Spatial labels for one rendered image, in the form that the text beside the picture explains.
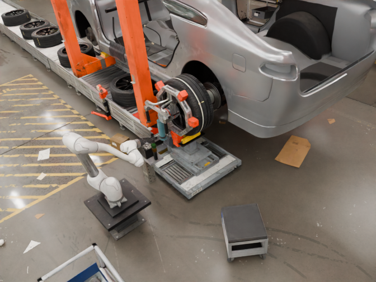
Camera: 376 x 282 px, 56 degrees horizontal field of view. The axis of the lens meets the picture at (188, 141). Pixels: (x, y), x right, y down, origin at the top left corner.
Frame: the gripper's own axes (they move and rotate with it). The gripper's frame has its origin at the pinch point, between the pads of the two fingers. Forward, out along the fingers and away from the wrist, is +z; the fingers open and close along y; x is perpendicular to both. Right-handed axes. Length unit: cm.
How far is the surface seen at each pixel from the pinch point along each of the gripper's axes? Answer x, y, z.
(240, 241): 43, -131, -7
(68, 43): -46, 235, 27
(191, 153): 32, -5, 55
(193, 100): -45, -23, 29
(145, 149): 16.4, 9.3, -3.7
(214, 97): -38, -13, 72
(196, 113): -32, -28, 29
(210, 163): 37, -28, 65
